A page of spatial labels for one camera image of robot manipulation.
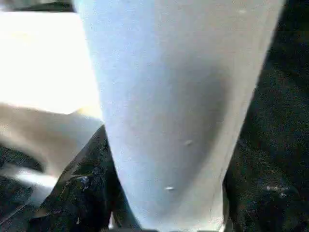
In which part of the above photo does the black work surface mat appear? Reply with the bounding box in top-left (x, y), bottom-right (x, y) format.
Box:
top-left (0, 0), bottom-right (309, 232)

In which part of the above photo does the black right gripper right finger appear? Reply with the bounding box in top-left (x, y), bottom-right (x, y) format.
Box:
top-left (222, 136), bottom-right (309, 232)

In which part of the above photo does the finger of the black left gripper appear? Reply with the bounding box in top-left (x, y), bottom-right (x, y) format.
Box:
top-left (0, 178), bottom-right (36, 232)
top-left (0, 142), bottom-right (46, 174)

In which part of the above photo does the white plastic table top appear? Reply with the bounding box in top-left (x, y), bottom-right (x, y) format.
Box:
top-left (0, 11), bottom-right (108, 194)

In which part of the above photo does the white plastic table leg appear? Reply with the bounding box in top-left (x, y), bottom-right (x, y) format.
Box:
top-left (73, 0), bottom-right (288, 232)

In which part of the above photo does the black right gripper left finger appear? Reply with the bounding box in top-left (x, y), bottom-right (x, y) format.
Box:
top-left (28, 124), bottom-right (140, 232)

